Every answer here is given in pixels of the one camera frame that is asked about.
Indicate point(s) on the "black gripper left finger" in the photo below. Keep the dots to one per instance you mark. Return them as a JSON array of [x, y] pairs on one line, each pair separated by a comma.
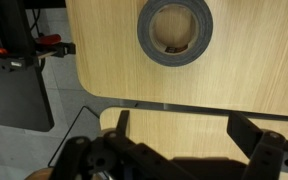
[[117, 156]]

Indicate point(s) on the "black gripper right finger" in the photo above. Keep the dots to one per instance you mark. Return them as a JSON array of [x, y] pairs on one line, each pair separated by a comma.
[[270, 156]]

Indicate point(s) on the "black metal stand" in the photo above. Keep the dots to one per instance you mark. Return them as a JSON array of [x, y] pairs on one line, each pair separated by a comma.
[[14, 100]]

